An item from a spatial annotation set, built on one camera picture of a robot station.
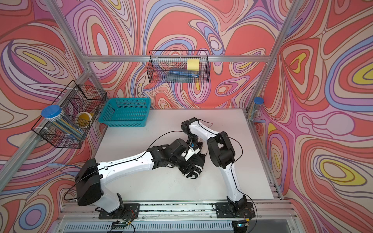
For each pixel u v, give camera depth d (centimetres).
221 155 57
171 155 59
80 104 78
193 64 88
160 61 88
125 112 119
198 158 84
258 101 103
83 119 75
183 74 88
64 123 62
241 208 64
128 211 73
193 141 82
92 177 42
